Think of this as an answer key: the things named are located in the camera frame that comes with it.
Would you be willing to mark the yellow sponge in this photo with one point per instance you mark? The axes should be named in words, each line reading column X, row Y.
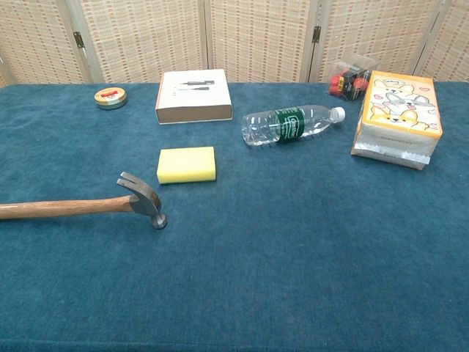
column 186, row 164

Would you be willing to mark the clear plastic bottle green label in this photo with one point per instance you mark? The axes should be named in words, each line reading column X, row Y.
column 289, row 124

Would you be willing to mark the blue table cloth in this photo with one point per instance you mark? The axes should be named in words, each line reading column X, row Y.
column 256, row 256

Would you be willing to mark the white flat cardboard box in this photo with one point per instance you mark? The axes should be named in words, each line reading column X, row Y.
column 193, row 96

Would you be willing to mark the woven folding screen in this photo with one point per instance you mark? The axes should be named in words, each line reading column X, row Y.
column 234, row 36

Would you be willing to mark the round gold tin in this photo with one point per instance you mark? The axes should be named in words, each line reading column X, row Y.
column 110, row 98

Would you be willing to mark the clear box with red items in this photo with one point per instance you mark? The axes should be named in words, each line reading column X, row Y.
column 350, row 83

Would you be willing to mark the corgi print tissue pack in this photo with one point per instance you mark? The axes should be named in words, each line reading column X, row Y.
column 399, row 121

